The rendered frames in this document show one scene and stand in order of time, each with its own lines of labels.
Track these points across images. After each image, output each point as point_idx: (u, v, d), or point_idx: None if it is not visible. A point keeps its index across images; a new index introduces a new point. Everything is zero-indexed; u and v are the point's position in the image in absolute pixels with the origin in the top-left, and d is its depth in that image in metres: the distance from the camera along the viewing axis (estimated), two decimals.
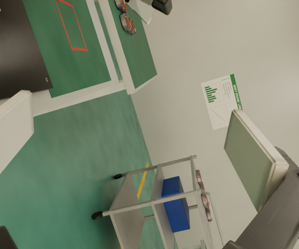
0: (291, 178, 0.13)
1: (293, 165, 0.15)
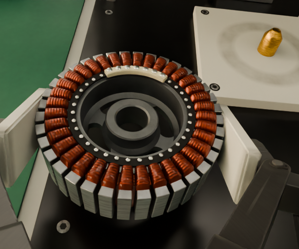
0: (264, 168, 0.13)
1: (269, 156, 0.15)
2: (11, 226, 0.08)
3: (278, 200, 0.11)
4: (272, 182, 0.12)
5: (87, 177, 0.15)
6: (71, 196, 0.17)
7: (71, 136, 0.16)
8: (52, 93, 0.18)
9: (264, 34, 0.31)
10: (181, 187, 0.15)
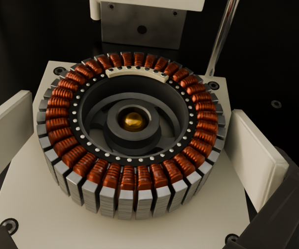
0: (291, 178, 0.13)
1: (293, 165, 0.15)
2: None
3: None
4: None
5: (89, 177, 0.15)
6: (72, 196, 0.17)
7: (73, 136, 0.16)
8: (53, 93, 0.18)
9: (118, 122, 0.19)
10: (182, 187, 0.15)
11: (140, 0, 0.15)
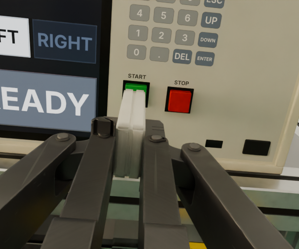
0: (148, 145, 0.14)
1: (161, 134, 0.17)
2: (85, 221, 0.08)
3: (172, 171, 0.12)
4: (160, 156, 0.13)
5: None
6: None
7: None
8: None
9: None
10: None
11: None
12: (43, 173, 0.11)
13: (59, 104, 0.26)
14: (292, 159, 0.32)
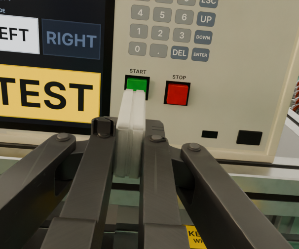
0: (148, 145, 0.14)
1: (161, 134, 0.17)
2: (85, 221, 0.08)
3: (172, 171, 0.12)
4: (160, 156, 0.13)
5: None
6: None
7: None
8: None
9: None
10: None
11: None
12: (43, 173, 0.11)
13: (66, 98, 0.28)
14: (284, 150, 0.34)
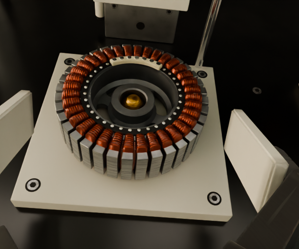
0: (291, 178, 0.13)
1: (293, 165, 0.15)
2: None
3: None
4: None
5: (98, 142, 0.19)
6: (84, 160, 0.21)
7: (84, 111, 0.20)
8: (67, 78, 0.22)
9: (120, 103, 0.23)
10: (171, 151, 0.19)
11: (138, 2, 0.19)
12: None
13: None
14: None
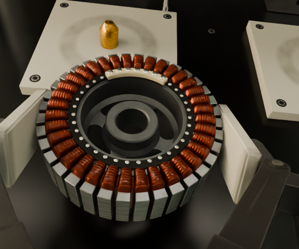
0: (264, 168, 0.13)
1: (269, 156, 0.15)
2: (11, 226, 0.08)
3: (278, 200, 0.11)
4: (272, 182, 0.12)
5: (87, 179, 0.15)
6: (70, 197, 0.17)
7: (71, 138, 0.16)
8: (53, 95, 0.18)
9: (100, 26, 0.31)
10: (179, 190, 0.15)
11: None
12: None
13: None
14: None
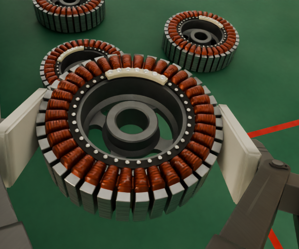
0: (264, 168, 0.13)
1: (269, 156, 0.15)
2: (11, 226, 0.08)
3: (278, 200, 0.11)
4: (272, 182, 0.12)
5: (87, 179, 0.15)
6: (70, 197, 0.17)
7: (71, 138, 0.16)
8: (53, 95, 0.18)
9: None
10: (179, 190, 0.15)
11: None
12: None
13: None
14: None
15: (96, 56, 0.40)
